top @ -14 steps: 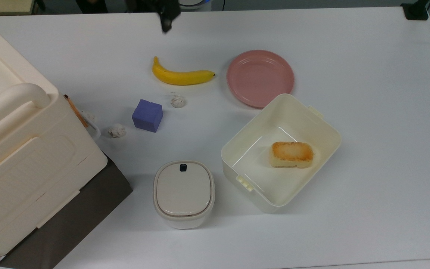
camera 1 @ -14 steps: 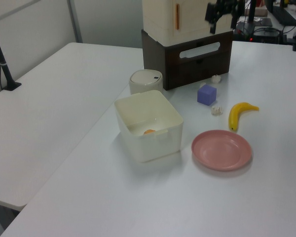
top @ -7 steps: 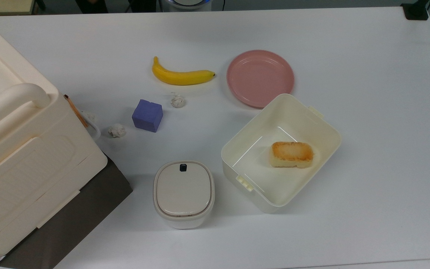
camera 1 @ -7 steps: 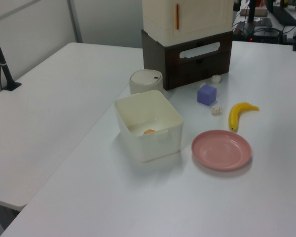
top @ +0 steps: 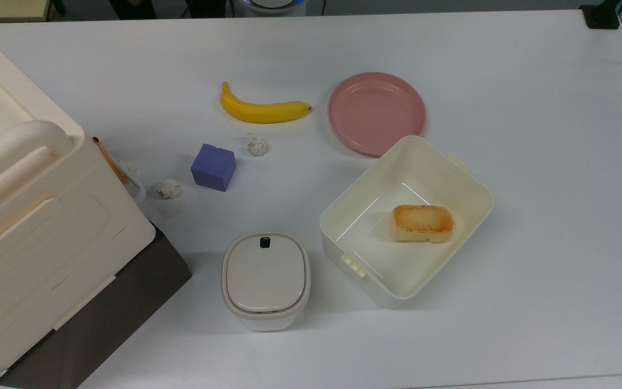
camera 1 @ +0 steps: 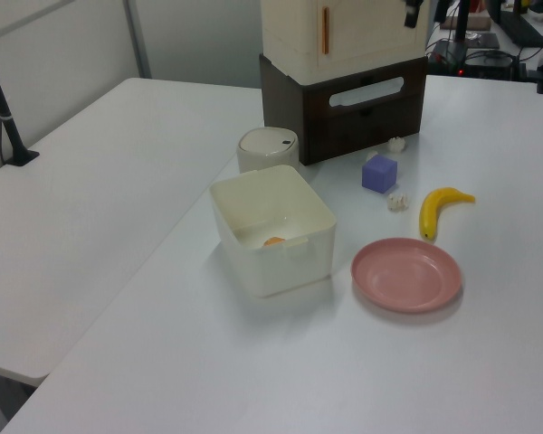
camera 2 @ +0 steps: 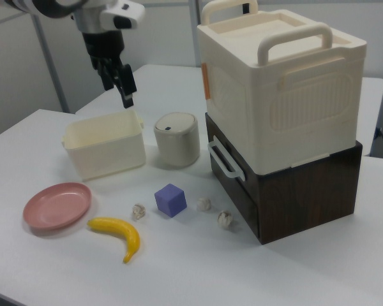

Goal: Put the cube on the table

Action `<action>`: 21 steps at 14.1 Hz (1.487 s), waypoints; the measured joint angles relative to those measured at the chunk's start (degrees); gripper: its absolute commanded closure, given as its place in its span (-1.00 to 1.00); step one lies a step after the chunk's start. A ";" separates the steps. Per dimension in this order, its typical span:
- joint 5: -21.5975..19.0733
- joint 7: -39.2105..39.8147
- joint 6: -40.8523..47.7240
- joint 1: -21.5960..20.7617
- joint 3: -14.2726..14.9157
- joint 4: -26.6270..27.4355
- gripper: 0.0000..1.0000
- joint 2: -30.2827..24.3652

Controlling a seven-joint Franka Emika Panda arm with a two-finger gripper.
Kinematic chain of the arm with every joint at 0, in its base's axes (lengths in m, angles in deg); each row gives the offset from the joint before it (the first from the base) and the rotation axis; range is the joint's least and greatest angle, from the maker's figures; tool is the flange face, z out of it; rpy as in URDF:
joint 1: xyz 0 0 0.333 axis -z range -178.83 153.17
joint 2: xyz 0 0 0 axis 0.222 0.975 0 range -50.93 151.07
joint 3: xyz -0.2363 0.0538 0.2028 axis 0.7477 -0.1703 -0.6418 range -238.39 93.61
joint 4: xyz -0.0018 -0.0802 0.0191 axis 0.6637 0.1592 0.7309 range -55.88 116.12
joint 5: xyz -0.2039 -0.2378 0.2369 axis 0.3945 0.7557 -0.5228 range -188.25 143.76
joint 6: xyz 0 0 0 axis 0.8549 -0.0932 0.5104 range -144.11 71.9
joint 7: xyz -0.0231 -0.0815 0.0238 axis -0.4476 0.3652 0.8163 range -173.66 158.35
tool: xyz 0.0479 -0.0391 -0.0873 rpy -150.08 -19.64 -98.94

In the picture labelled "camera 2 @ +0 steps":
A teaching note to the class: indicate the cream open plastic bin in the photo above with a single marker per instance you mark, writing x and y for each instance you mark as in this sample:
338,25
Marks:
108,153

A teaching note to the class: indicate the grey metal partition post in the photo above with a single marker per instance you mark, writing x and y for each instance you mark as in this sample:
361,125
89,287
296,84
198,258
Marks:
52,73
194,32

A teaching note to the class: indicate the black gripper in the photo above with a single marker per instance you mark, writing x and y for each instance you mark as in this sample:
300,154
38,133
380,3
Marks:
103,48

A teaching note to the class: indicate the pink round plate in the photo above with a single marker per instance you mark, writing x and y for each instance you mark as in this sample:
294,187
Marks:
57,207

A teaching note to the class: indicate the yellow toy banana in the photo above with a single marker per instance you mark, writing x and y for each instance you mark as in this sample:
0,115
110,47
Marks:
121,228

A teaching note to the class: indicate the dark wooden drawer box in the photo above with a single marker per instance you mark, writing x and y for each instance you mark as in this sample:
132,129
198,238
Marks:
306,197

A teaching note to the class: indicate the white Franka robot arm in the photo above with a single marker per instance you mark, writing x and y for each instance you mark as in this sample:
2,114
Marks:
51,6

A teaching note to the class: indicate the purple foam cube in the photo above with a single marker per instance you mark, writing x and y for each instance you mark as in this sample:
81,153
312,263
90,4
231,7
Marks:
170,201

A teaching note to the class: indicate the small beige lidded trash can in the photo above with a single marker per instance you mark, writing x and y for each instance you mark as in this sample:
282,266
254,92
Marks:
177,143

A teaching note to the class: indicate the crumpled paper ball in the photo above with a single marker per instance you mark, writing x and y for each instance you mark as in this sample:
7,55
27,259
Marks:
204,204
138,211
225,219

